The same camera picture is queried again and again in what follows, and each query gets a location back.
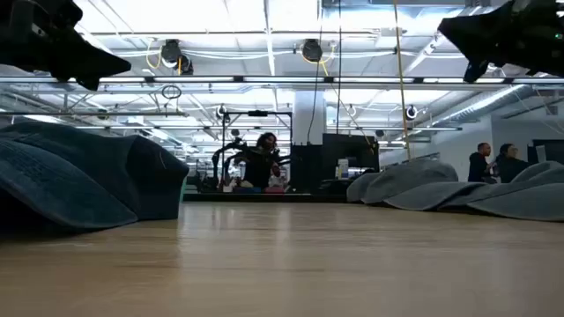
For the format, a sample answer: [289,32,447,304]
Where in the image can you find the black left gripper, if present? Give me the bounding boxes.
[0,0,132,92]

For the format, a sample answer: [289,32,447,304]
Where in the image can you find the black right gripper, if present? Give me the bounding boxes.
[437,0,564,84]

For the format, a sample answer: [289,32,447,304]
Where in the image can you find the distant black robot arms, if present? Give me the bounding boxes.
[211,138,248,191]

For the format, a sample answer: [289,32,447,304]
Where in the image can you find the black monitor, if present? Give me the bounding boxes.
[321,133,381,173]

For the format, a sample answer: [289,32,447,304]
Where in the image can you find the white square pillar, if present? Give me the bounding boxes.
[293,90,328,146]

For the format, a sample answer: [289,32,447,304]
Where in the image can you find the black cabinet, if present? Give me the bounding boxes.
[290,143,325,193]

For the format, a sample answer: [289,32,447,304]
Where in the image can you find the silver ventilation duct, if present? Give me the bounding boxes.
[434,84,526,127]

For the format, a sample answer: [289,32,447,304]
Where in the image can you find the yellow cable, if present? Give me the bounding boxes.
[392,0,412,160]

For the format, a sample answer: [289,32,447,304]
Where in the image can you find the black ceiling cable reel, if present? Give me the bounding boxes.
[160,38,195,76]
[301,38,325,63]

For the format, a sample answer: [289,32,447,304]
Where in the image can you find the black power cable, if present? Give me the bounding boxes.
[336,0,343,135]

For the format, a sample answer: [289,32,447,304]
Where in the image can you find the distant black rig frame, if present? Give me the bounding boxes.
[221,109,294,193]

